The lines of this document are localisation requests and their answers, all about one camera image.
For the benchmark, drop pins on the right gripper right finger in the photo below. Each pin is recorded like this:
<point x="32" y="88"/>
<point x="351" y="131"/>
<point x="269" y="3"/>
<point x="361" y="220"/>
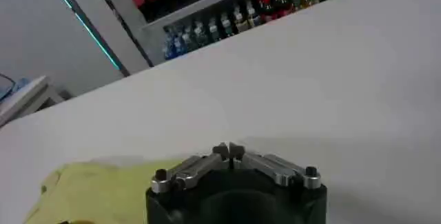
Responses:
<point x="275" y="170"/>

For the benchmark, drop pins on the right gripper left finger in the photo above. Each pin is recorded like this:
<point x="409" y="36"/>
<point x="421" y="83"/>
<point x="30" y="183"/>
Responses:
<point x="193" y="170"/>

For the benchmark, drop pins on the light green shirt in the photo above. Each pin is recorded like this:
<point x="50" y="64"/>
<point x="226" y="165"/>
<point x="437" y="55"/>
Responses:
<point x="103" y="194"/>

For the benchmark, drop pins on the shelf with drink bottles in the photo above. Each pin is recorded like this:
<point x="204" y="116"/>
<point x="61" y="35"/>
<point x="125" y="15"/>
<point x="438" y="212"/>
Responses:
<point x="206" y="8"/>

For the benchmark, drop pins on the light blue cloth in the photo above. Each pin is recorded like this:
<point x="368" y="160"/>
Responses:
<point x="19" y="84"/>

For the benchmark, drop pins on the black wall trim strip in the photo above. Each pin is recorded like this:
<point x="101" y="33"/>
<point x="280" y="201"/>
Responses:
<point x="86" y="25"/>

